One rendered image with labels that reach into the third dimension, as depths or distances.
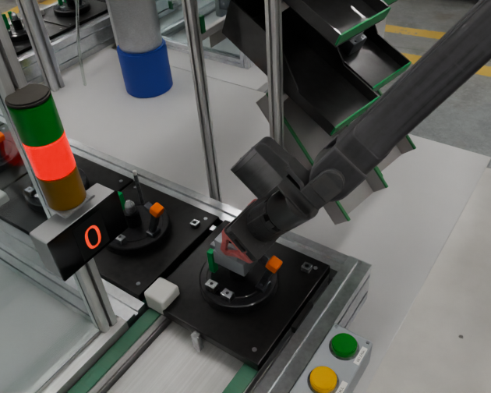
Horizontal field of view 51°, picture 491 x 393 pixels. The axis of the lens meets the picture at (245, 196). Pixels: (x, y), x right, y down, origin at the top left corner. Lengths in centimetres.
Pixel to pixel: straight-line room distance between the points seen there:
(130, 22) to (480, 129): 216
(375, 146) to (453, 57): 13
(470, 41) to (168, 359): 66
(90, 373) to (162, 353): 12
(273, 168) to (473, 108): 275
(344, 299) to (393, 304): 16
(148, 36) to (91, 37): 47
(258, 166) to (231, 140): 78
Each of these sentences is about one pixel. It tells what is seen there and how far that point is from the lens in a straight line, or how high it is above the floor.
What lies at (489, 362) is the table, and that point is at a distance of 103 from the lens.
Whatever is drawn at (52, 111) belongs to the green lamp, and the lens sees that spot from 63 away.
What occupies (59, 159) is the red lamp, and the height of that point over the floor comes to 134.
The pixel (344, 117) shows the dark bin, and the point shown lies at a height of 120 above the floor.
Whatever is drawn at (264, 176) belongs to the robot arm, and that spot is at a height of 126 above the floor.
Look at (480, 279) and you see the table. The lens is 115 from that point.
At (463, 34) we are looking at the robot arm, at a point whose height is 143.
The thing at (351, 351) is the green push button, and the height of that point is 97.
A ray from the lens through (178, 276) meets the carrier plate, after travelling 96.
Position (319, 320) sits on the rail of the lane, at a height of 95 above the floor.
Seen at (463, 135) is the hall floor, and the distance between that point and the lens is 313.
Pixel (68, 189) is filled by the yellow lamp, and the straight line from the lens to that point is 68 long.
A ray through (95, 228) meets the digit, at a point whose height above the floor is 121.
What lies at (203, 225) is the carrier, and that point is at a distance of 105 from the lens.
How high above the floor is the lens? 169
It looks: 41 degrees down
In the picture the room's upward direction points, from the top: 5 degrees counter-clockwise
